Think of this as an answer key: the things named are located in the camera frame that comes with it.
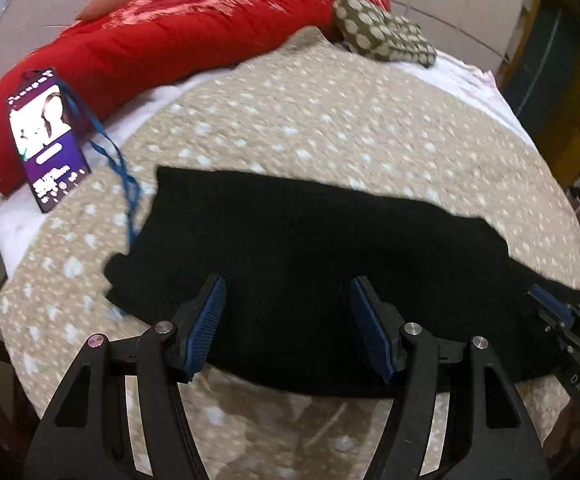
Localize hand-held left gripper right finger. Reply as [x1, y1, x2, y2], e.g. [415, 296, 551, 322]
[348, 276, 551, 480]

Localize beige spotted quilt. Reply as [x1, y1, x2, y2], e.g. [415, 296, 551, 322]
[0, 26, 580, 480]

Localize olive polka dot cushion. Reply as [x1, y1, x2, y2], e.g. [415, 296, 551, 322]
[332, 0, 438, 68]

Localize black pants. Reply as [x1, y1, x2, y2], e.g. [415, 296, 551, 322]
[103, 165, 578, 399]

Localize purple ID badge card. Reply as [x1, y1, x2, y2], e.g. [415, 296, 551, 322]
[5, 66, 93, 214]

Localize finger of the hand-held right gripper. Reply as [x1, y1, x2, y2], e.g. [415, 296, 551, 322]
[526, 284, 573, 326]

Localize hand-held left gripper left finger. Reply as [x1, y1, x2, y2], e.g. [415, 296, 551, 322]
[31, 273, 228, 480]

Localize red blanket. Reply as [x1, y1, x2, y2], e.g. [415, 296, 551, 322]
[0, 0, 391, 197]

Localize blue lanyard cord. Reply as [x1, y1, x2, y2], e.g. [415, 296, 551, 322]
[61, 83, 143, 256]

